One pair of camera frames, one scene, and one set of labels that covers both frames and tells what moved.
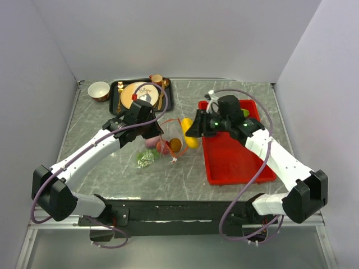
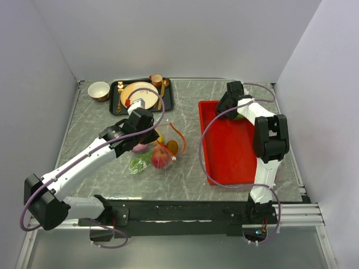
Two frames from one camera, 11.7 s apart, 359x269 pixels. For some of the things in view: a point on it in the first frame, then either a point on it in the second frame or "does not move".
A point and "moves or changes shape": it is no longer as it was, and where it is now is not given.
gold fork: (120, 88) does not move
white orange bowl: (99, 91) does not move
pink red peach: (152, 142) → (140, 148)
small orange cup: (156, 79) does not move
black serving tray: (156, 91) does not move
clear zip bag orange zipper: (172, 142) moves or changes shape
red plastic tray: (229, 159) does not move
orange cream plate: (130, 89) does not move
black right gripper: (197, 129) → (221, 105)
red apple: (162, 148) → (160, 158)
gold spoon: (165, 83) does not move
